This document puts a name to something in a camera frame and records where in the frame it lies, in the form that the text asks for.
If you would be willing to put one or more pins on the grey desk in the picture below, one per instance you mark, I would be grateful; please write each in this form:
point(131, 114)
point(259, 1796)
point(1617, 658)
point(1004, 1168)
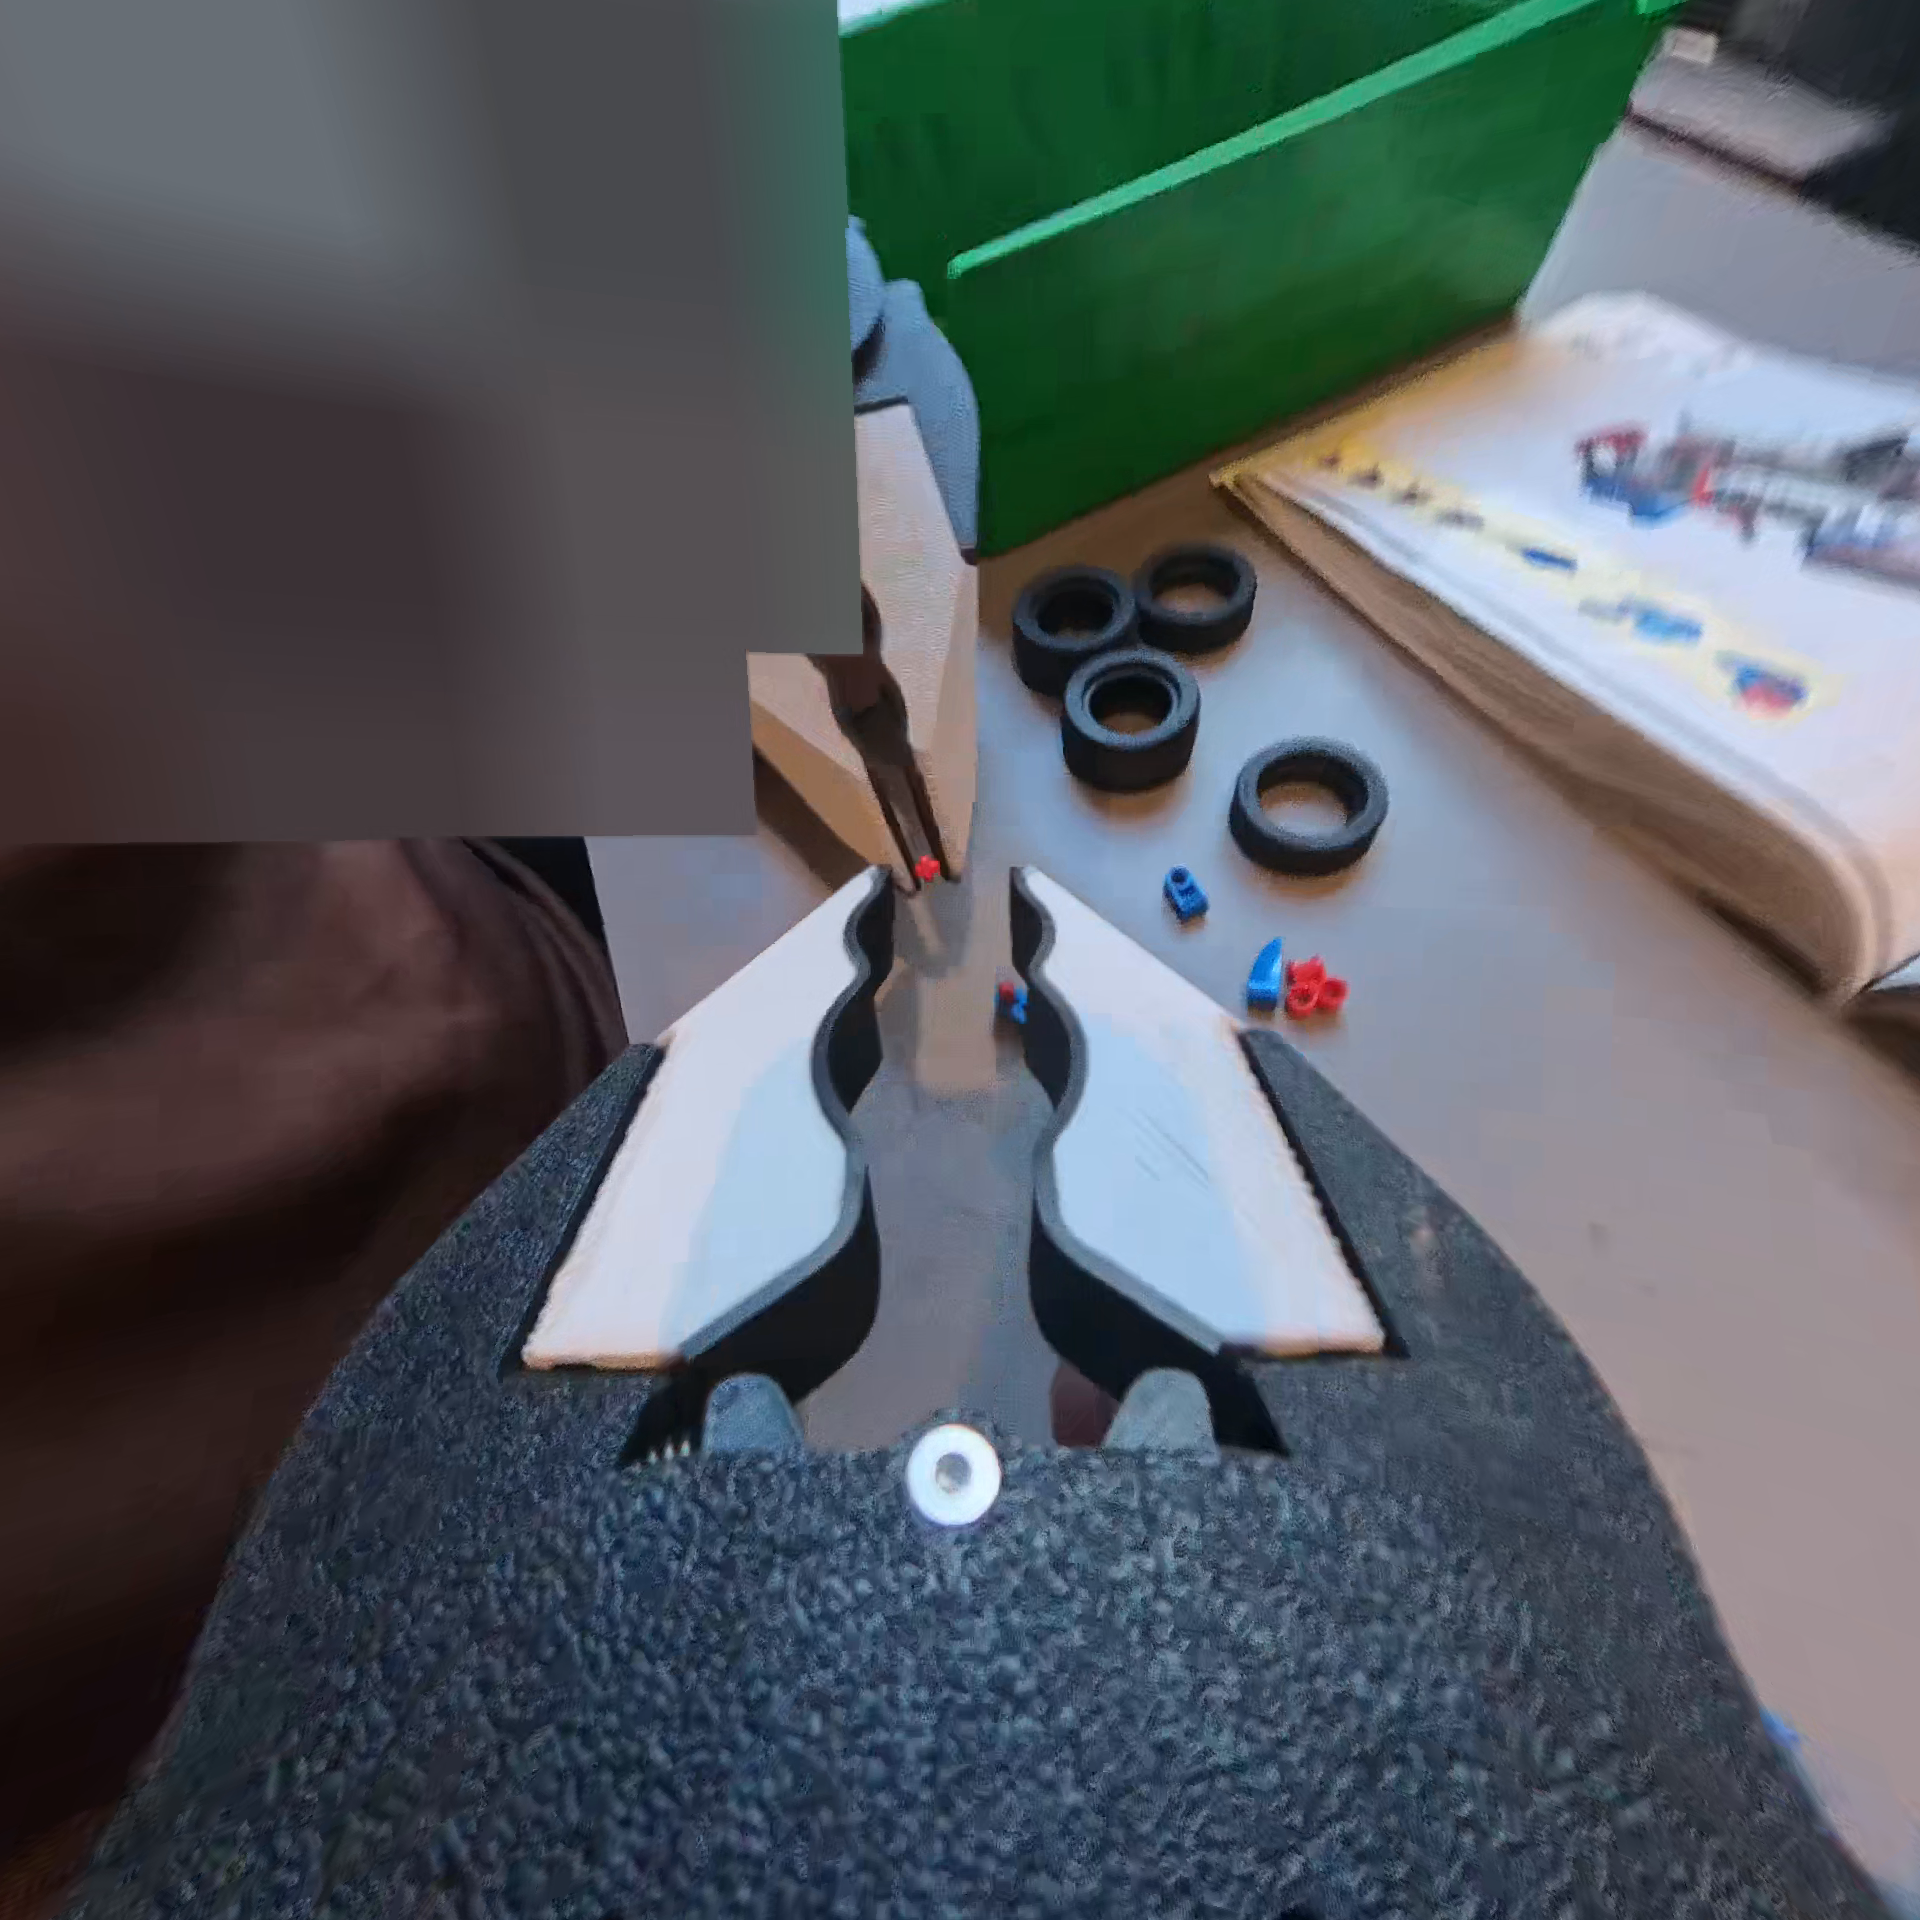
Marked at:
point(1500, 1200)

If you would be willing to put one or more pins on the blue toy connector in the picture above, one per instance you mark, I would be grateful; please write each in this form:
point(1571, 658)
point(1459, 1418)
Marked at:
point(1185, 897)

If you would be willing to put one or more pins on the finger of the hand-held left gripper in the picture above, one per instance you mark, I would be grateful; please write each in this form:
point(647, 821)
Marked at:
point(799, 719)
point(930, 598)

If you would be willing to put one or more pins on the blue and red assembly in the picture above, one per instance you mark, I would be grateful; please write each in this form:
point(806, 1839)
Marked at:
point(1013, 1007)

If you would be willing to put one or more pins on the black toy tire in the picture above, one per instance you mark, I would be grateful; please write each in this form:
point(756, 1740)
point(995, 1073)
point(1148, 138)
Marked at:
point(1239, 611)
point(1131, 768)
point(1309, 855)
point(1035, 641)

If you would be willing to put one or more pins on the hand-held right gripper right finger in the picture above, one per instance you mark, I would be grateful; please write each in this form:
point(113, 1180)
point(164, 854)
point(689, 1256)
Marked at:
point(1197, 1200)

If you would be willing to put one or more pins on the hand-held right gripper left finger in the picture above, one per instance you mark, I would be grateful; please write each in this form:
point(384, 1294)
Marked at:
point(705, 1200)

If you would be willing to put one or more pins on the open instruction booklet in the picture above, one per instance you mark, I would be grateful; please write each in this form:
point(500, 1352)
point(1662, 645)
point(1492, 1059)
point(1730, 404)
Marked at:
point(1653, 676)

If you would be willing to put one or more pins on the blue curved toy piece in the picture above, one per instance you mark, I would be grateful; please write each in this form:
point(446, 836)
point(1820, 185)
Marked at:
point(1261, 975)

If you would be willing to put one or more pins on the green plastic bin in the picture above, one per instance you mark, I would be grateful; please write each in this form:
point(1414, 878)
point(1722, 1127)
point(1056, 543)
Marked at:
point(1197, 373)

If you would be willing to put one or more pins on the red toy connector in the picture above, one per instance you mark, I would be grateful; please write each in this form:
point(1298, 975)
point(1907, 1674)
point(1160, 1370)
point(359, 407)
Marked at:
point(1314, 984)

